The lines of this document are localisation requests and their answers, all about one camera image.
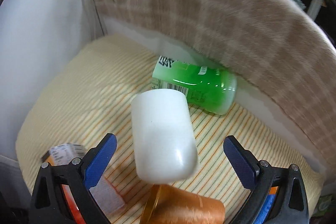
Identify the green plastic bottle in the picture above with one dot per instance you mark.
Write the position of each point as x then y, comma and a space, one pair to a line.
211, 89

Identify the blue label water bottle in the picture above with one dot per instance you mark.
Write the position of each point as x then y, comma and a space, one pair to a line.
267, 205

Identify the beige plaid blanket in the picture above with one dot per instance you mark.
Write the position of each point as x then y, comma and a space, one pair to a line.
272, 44

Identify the white ceramic cup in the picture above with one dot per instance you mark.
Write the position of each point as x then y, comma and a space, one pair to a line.
165, 149

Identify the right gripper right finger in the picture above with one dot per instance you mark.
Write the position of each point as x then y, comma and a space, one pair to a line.
258, 176

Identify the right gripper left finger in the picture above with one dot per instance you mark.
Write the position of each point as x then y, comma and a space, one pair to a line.
48, 203

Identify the large copper metal cup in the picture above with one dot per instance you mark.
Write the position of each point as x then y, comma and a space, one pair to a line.
167, 204

